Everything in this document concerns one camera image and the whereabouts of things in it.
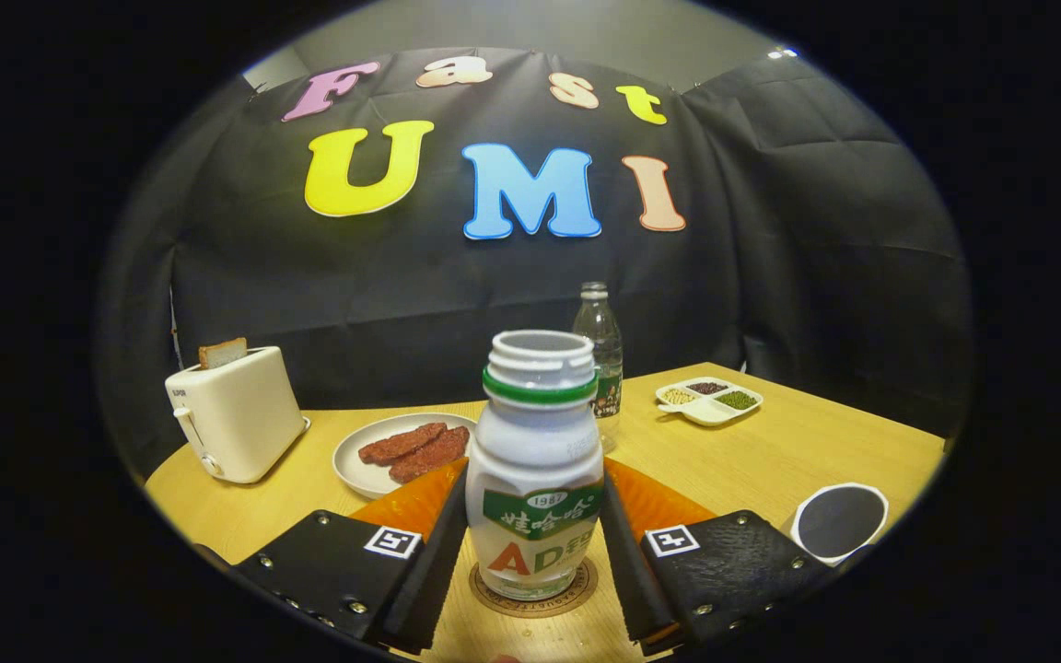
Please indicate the white divided snack tray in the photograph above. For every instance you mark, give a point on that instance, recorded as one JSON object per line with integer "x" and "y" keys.
{"x": 705, "y": 414}

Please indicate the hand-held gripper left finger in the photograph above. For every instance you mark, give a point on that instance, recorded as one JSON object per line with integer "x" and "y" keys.
{"x": 434, "y": 580}

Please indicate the bread slice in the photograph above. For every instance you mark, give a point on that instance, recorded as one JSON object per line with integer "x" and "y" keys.
{"x": 222, "y": 354}

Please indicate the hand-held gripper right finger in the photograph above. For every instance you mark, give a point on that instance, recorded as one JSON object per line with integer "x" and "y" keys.
{"x": 632, "y": 571}

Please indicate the round cork coaster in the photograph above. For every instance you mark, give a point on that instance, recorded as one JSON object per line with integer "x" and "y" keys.
{"x": 535, "y": 609}

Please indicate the clear plastic water bottle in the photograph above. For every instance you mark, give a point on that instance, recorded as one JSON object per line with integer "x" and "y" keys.
{"x": 600, "y": 331}

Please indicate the dark beans pile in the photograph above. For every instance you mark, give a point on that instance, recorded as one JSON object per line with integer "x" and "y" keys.
{"x": 707, "y": 388}

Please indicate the yellow beans pile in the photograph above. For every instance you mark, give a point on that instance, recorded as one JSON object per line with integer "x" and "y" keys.
{"x": 679, "y": 396}

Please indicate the white juice bottle green label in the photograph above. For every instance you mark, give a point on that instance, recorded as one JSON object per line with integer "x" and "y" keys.
{"x": 535, "y": 451}

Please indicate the round beige plate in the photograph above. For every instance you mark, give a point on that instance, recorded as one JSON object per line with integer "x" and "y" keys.
{"x": 355, "y": 470}

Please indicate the wooden table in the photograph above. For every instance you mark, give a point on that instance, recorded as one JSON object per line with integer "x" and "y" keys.
{"x": 770, "y": 460}

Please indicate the red meat slice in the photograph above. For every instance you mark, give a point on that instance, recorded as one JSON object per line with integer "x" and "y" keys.
{"x": 397, "y": 445}
{"x": 434, "y": 456}

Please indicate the cream toaster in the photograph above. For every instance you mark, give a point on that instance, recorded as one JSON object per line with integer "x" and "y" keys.
{"x": 245, "y": 414}

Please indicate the green beans pile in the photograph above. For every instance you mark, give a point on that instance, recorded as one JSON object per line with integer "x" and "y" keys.
{"x": 736, "y": 401}

